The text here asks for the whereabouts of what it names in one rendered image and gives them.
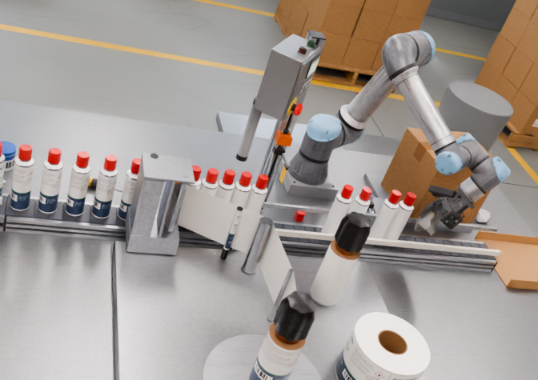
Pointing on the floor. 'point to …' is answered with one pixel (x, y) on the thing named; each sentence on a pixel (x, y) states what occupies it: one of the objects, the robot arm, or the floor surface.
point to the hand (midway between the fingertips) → (416, 226)
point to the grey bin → (475, 111)
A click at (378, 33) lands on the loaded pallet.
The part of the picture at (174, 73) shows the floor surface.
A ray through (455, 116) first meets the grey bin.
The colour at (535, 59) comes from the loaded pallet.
